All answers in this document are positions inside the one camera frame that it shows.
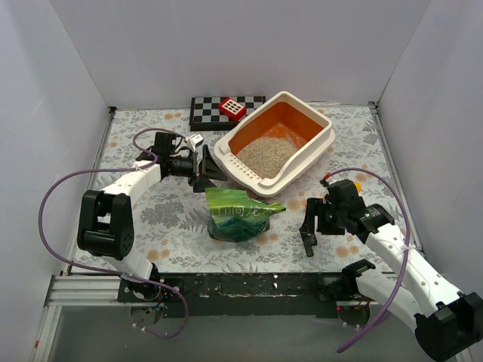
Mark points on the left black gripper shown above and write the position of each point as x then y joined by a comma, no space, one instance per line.
197,168

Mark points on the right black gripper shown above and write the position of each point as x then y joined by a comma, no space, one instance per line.
322,217

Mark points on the green litter bag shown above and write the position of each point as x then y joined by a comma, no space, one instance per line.
234,217

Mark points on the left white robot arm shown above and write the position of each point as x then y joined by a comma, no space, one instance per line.
106,225

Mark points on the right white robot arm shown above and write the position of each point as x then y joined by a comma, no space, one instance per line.
444,319

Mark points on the cat litter pile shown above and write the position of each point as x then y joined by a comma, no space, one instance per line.
266,156

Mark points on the white orange litter box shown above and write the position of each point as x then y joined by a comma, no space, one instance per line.
283,116

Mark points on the floral tablecloth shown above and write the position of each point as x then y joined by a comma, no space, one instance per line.
170,220

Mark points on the black white checkerboard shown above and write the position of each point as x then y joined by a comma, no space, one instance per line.
206,116

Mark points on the red white grid block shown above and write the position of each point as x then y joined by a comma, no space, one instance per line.
232,109

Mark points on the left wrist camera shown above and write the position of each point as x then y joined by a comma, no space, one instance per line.
195,141

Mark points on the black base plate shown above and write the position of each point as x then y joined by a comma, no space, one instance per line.
322,294

